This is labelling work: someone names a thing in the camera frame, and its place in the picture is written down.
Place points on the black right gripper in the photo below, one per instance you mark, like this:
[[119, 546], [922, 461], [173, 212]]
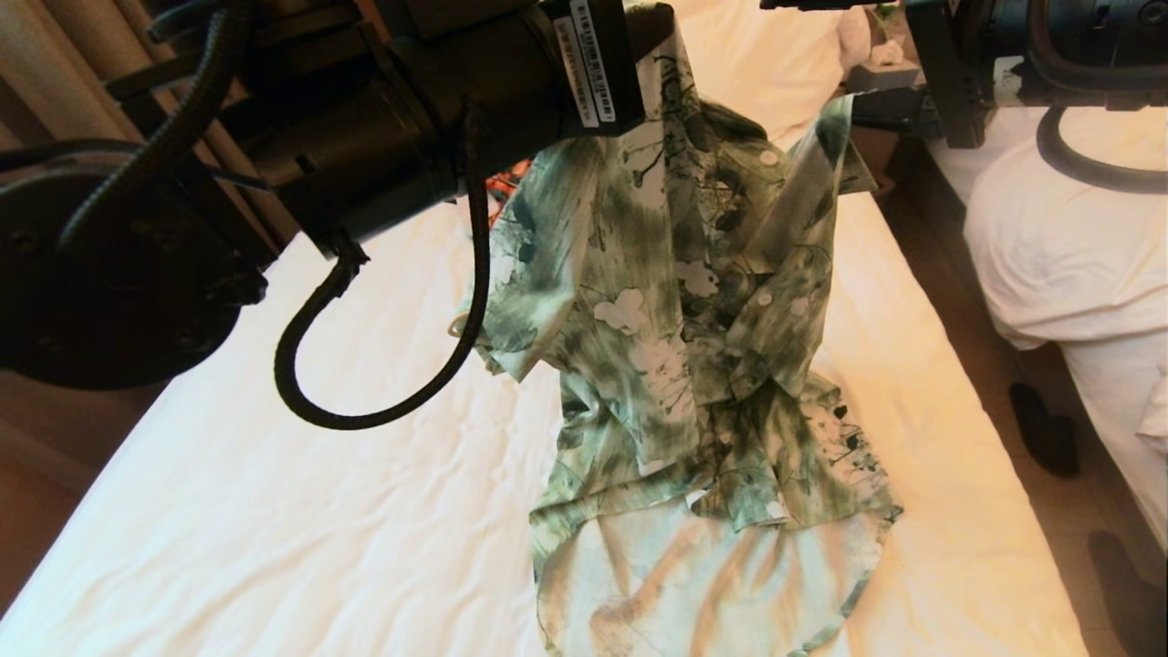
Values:
[[949, 73]]

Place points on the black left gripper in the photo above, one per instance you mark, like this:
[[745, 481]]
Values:
[[474, 82]]

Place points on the green floral short-sleeve shirt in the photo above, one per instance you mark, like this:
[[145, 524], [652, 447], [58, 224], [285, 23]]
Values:
[[675, 319]]

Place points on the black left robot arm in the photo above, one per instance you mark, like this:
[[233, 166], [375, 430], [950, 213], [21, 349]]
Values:
[[109, 274]]

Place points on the grey tissue box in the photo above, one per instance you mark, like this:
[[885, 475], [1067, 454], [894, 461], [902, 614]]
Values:
[[881, 78]]

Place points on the small potted plant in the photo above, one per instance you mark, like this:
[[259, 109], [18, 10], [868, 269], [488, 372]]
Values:
[[883, 23]]

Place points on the white pillow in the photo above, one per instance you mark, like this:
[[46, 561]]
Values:
[[766, 55]]

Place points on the orange floral garment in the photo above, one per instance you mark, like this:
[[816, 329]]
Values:
[[504, 187]]

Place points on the white duvet bed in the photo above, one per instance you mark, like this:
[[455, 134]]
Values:
[[1068, 255]]

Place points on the black slipper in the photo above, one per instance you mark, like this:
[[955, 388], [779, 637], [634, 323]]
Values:
[[1045, 429]]

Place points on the brown curtain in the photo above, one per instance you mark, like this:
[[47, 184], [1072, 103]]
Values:
[[46, 82]]

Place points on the white sheeted bed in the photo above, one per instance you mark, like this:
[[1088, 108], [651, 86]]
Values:
[[274, 547]]

